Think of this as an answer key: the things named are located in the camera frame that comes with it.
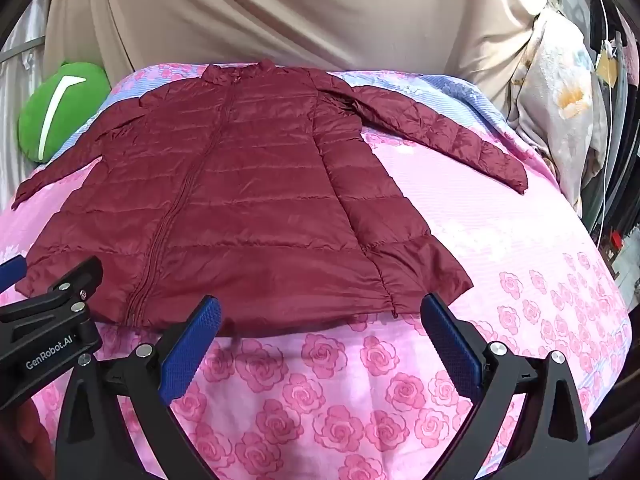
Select pink floral bed sheet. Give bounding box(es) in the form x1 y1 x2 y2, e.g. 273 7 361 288
0 62 632 480

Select green plush pillow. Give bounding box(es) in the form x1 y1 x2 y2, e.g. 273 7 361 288
18 61 112 164

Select beige draped cloth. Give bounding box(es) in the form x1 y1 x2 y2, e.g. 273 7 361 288
42 0 556 111

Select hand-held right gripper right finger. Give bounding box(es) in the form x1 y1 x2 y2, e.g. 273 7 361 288
421 292 592 480

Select white cable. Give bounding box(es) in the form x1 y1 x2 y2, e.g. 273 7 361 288
595 0 618 248

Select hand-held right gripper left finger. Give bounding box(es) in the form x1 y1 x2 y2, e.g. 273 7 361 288
56 295 222 480

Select dark hanging clothes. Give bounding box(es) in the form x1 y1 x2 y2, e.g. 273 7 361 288
582 0 640 271

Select maroon puffer jacket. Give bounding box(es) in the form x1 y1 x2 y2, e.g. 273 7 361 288
11 58 529 332

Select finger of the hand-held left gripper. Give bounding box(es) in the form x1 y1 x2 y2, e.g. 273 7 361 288
0 256 104 343
0 254 27 292

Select tan paper tag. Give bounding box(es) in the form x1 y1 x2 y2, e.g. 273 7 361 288
596 46 619 87

